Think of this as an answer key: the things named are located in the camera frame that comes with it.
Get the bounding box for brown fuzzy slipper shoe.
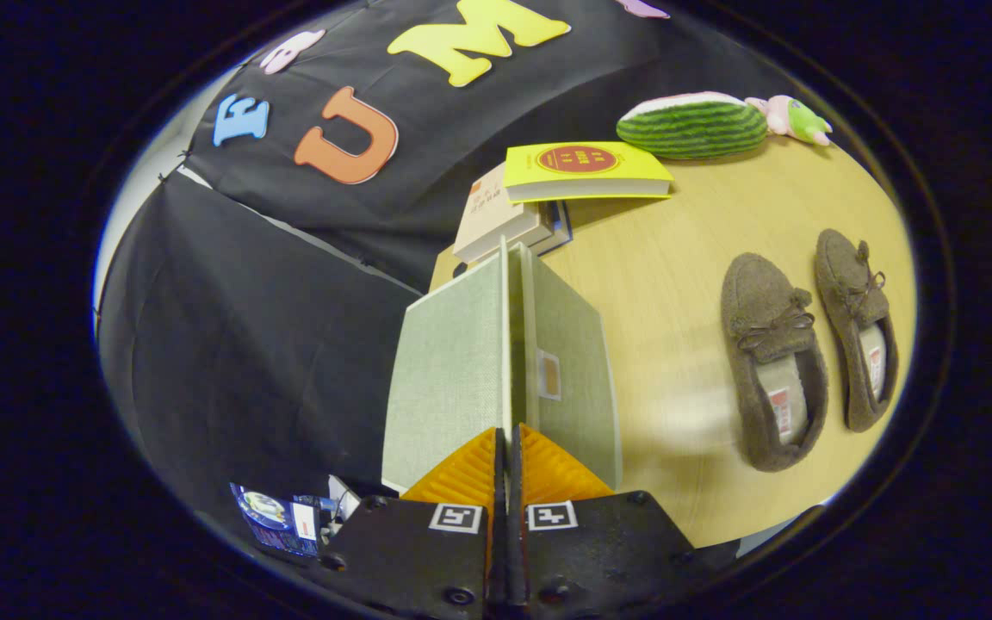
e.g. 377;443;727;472
814;228;900;433
720;251;830;473

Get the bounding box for blue printed packet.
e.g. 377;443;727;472
231;482;342;556

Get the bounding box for watermelon slice plush cushion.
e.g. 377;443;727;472
616;91;770;161

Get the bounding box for beige book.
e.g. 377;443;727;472
451;164;555;264

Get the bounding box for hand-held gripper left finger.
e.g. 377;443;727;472
324;426;509;620

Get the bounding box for pale green fabric storage box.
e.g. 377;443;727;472
380;237;623;493

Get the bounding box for yellow book with red emblem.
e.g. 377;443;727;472
503;141;675;204

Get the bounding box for pink and green plush toy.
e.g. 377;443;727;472
746;95;834;147

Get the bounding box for black backdrop cloth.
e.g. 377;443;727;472
96;0;807;539

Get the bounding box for white paper box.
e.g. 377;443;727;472
328;474;365;523

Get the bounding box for white book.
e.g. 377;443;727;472
479;202;564;259

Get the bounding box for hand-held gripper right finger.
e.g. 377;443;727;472
509;422;725;620

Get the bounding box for blue book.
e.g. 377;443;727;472
537;200;574;256

